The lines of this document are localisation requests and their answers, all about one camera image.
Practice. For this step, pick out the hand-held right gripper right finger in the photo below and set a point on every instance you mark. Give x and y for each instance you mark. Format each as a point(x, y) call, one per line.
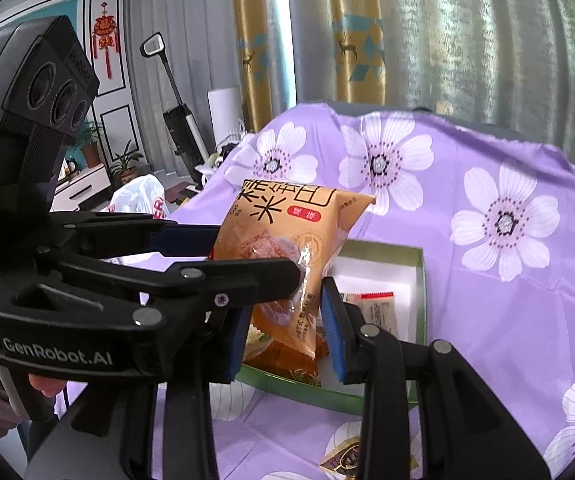
point(333, 332)

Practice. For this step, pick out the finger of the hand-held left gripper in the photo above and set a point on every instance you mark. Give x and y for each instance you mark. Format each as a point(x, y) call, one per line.
point(187, 240)
point(227, 280)

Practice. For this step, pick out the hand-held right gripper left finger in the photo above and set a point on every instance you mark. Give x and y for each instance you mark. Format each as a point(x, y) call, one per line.
point(236, 345)

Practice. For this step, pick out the white red-ended snack packet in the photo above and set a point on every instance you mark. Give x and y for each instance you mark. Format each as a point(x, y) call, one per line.
point(380, 310)

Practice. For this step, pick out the green cardboard box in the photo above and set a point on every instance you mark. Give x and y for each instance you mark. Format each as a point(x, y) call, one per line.
point(317, 397)

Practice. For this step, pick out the orange red-label snack packet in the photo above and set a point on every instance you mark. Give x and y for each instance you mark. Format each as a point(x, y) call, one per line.
point(277, 230)

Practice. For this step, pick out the small gold brown snack packet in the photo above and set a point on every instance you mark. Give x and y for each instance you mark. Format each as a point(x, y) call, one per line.
point(341, 457)

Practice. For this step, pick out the person's left hand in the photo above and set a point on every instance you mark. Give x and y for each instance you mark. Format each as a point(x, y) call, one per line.
point(45, 385)

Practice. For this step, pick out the white red plastic bag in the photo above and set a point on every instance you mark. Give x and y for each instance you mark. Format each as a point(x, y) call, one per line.
point(140, 200)

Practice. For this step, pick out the potted plant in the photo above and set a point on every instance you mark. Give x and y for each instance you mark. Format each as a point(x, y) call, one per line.
point(127, 165)
point(89, 147)

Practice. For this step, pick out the white low cabinet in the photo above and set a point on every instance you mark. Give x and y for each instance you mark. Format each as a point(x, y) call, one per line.
point(85, 187)

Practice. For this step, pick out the upright vacuum cleaner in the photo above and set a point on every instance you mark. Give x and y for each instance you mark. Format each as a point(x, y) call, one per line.
point(180, 120)

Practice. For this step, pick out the white board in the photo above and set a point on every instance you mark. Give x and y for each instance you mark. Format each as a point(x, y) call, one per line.
point(225, 115)

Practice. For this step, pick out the purple floral cloth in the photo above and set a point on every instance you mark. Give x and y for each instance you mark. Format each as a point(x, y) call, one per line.
point(467, 300)

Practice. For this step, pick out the gold patterned curtain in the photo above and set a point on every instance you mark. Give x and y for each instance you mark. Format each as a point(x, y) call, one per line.
point(257, 35)

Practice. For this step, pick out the grey curtain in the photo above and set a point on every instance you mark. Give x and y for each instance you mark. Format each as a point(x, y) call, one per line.
point(467, 35)

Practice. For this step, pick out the red knot wall decoration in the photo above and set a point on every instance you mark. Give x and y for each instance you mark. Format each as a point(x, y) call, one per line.
point(105, 32)

